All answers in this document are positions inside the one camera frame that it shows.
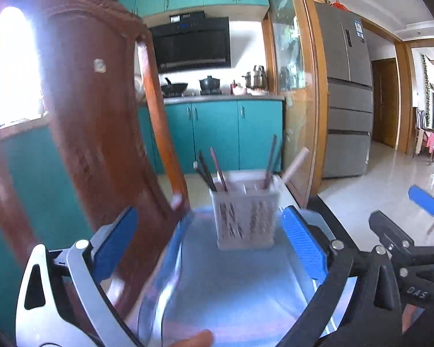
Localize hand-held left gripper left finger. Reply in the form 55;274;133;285
15;206;140;347

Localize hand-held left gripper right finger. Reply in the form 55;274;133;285
275;205;402;347

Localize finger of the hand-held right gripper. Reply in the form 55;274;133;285
408;184;434;252
368;211;424;261

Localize white plastic utensil basket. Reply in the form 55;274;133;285
210;173;280;251

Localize thick white chopstick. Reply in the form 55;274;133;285
282;147;310;186

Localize red-brown chopstick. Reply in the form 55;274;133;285
209;147;229;192

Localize hanging clothes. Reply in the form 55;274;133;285
413;126;434;167

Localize blue striped towel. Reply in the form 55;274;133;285
137;202;348;347

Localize wooden room door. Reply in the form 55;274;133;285
370;57;400;149

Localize carved wooden chair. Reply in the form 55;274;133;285
0;0;191;333

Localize person's bare foot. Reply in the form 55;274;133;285
176;330;215;347

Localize grey refrigerator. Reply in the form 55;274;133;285
314;3;375;180

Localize teal lower kitchen cabinets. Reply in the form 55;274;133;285
137;99;285;175

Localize wooden framed glass sliding door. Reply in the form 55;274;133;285
262;0;329;207

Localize black wok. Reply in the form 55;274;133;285
161;77;189;95

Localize steel kettle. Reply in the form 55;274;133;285
242;65;267;90

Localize black lidded cooking pot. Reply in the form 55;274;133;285
199;75;222;93

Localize bright window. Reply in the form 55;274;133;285
0;5;45;128

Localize black range hood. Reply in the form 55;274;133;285
148;12;233;74

